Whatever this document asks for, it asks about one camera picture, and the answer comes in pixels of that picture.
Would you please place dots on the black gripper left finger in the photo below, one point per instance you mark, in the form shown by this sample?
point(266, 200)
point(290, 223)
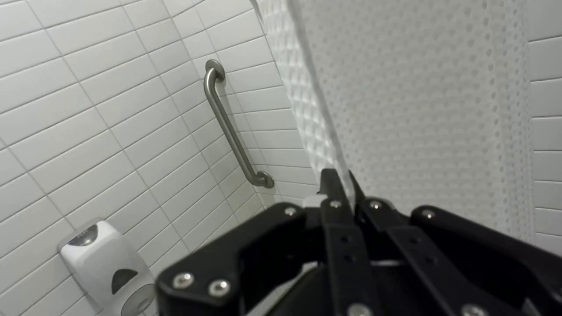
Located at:
point(345, 263)

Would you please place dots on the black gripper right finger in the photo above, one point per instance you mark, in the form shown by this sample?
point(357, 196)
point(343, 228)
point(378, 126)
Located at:
point(468, 256)

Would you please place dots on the white dotted shower curtain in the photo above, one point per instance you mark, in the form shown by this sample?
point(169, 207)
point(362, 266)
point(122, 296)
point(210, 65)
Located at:
point(422, 87)

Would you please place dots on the steel grab bar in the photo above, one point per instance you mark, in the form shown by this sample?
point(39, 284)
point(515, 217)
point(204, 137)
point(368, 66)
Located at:
point(225, 119)

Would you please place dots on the white wall soap dispenser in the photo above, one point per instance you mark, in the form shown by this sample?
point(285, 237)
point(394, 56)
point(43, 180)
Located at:
point(106, 263)

